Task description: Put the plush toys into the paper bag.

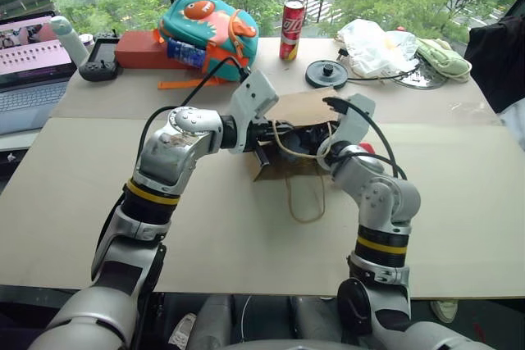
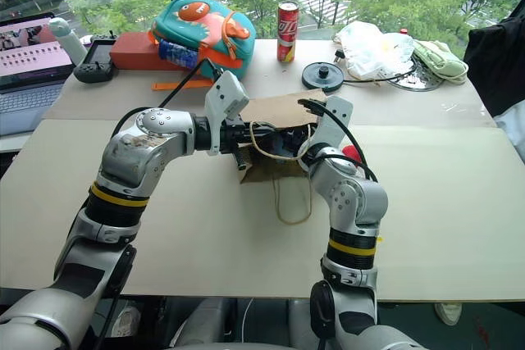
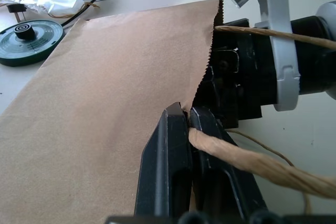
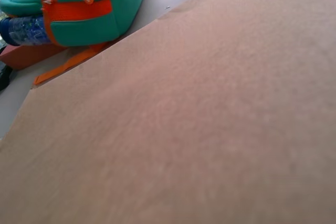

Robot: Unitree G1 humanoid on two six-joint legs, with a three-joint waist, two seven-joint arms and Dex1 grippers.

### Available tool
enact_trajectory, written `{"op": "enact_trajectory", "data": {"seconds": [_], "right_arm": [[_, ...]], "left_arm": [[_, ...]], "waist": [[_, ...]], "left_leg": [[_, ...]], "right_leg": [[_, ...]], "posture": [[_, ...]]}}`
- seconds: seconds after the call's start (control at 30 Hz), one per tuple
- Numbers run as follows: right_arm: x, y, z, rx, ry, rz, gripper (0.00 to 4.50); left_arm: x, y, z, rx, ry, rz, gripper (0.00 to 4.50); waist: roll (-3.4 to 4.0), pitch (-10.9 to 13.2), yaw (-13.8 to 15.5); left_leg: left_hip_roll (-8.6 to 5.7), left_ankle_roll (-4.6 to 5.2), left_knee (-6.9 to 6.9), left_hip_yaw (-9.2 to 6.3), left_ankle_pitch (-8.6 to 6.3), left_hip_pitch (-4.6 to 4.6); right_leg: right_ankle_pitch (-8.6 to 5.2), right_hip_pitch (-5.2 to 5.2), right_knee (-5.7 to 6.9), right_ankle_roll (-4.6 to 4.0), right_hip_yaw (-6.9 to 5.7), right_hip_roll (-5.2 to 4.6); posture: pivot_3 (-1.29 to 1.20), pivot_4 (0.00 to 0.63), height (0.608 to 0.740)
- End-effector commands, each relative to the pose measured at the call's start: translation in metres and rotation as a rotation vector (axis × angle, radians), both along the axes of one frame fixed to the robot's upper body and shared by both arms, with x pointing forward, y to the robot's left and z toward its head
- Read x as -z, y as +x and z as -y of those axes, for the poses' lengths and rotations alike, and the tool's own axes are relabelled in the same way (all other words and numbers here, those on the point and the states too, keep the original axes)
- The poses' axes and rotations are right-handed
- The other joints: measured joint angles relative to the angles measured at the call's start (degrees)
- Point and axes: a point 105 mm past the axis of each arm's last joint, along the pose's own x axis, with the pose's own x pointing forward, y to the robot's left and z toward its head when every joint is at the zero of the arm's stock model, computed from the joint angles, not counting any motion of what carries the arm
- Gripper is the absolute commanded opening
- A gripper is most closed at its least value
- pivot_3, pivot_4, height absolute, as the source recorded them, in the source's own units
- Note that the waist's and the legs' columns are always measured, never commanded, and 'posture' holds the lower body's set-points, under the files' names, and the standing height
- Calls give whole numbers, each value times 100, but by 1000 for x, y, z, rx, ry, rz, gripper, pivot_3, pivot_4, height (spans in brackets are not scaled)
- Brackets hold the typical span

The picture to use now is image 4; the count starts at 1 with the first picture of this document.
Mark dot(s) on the brown paper sheet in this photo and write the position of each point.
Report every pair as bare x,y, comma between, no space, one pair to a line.
199,119

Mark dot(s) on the teal and orange backpack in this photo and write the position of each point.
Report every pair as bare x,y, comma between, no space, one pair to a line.
86,22

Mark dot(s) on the red-brown box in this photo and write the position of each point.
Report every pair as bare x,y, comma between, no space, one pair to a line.
29,54

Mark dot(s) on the blue water bottle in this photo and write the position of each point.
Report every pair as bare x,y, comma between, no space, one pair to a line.
25,31

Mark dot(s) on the black object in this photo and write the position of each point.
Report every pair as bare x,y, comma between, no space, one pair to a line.
4,77

